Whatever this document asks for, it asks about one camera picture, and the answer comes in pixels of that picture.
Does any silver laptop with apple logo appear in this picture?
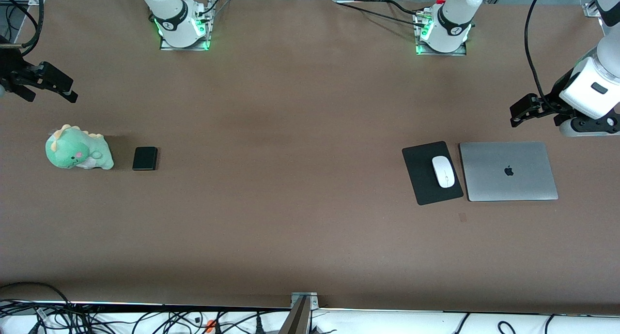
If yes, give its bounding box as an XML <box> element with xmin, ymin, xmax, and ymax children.
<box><xmin>459</xmin><ymin>141</ymin><xmax>559</xmax><ymax>202</ymax></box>

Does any green dinosaur plush toy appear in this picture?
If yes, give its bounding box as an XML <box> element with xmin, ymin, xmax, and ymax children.
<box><xmin>45</xmin><ymin>124</ymin><xmax>115</xmax><ymax>171</ymax></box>

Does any black mouse pad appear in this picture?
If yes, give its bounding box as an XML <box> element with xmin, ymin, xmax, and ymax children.
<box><xmin>402</xmin><ymin>141</ymin><xmax>464</xmax><ymax>206</ymax></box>

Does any metal table edge bracket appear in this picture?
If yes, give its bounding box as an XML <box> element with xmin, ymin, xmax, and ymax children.
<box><xmin>291</xmin><ymin>292</ymin><xmax>319</xmax><ymax>309</ymax></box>

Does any white computer mouse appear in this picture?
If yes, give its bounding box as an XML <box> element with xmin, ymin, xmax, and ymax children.
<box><xmin>432</xmin><ymin>156</ymin><xmax>456</xmax><ymax>188</ymax></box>

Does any black glossy phone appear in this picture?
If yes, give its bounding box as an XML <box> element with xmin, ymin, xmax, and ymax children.
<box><xmin>132</xmin><ymin>147</ymin><xmax>158</xmax><ymax>171</ymax></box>

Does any long black table cable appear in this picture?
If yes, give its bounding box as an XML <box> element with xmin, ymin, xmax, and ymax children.
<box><xmin>333</xmin><ymin>0</ymin><xmax>429</xmax><ymax>25</ymax></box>

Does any short black table cable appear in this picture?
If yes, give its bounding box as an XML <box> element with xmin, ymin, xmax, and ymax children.
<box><xmin>385</xmin><ymin>0</ymin><xmax>421</xmax><ymax>15</ymax></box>

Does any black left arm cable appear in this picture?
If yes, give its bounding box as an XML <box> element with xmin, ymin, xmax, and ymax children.
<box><xmin>524</xmin><ymin>0</ymin><xmax>562</xmax><ymax>113</ymax></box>

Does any dark aluminium beam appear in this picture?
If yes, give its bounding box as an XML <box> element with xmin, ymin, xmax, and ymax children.
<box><xmin>278</xmin><ymin>295</ymin><xmax>311</xmax><ymax>334</ymax></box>

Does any black looped floor cable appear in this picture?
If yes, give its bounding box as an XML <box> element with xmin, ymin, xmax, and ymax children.
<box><xmin>0</xmin><ymin>281</ymin><xmax>76</xmax><ymax>334</ymax></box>

